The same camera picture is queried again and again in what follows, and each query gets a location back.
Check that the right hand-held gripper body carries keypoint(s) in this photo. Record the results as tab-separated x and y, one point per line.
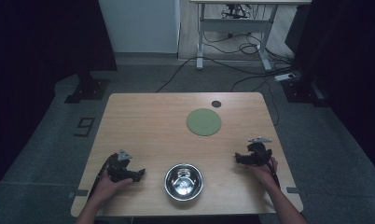
258	154

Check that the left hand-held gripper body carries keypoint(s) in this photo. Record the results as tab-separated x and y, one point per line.
118	169

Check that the person's right hand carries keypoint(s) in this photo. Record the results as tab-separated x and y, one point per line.
265	173

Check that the person's left hand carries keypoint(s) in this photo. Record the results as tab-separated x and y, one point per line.
106	188

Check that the shiny steel bowl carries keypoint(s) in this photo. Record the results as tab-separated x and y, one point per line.
183	182

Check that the grey tape strip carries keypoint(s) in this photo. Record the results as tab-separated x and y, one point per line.
293	190
78	193

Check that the round green mat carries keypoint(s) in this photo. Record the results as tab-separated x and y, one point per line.
204	122

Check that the black round table grommet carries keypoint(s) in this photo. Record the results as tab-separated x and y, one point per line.
216	104

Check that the black stand base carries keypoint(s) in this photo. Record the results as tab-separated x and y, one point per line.
87	88
303	91

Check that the white power strip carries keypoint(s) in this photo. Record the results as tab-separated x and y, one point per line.
285	76

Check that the dark curtain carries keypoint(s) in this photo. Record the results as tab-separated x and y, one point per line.
36	46
347	62

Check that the white cabinet panel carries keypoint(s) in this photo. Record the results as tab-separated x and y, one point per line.
139	25

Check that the white metal-frame desk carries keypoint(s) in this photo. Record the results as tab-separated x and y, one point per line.
232	25

